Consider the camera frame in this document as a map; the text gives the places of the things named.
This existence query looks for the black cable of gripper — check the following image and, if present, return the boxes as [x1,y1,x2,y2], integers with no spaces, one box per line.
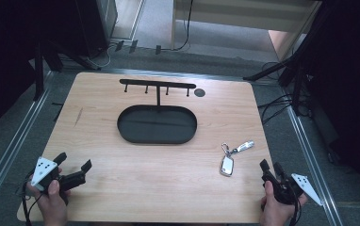
[21,170,44,226]
[281,175,303,226]

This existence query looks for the white desk frame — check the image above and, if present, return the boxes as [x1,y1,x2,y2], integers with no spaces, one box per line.
[170,0,323,62]

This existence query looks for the white cable on floor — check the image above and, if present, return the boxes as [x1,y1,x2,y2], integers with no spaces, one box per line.
[85,43,117,69]

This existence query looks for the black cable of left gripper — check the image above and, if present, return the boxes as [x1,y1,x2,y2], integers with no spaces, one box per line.
[21,170,44,226]

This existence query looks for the black cables on floor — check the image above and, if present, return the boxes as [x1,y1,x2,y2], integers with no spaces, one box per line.
[257,60,311,125]

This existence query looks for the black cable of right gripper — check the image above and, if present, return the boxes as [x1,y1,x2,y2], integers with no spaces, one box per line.
[281,175,303,226]

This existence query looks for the black metal stand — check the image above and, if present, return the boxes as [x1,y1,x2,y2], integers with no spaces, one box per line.
[32,37,102,102]
[243,6,330,117]

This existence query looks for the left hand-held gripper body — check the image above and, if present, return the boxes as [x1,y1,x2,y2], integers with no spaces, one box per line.
[30,156,87,202]

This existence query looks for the black key rack with tray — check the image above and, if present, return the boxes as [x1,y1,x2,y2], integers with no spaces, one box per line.
[117,78,198,145]

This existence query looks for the silver car key with keychain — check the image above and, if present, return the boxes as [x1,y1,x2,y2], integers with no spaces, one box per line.
[220,139,255,178]

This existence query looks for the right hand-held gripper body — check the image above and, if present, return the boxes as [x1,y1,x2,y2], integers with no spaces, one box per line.
[261,172,324,207]

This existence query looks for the black hanging cable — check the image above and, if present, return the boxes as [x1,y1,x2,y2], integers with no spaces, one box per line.
[168,0,195,52]

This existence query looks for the person's left hand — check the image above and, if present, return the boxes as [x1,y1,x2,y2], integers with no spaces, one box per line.
[26,167,72,226]

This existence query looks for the person's right hand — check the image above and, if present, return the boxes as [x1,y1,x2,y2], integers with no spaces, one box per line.
[258,180,308,226]

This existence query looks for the dark cabinet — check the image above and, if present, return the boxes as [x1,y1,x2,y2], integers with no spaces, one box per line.
[74,0,120,57]

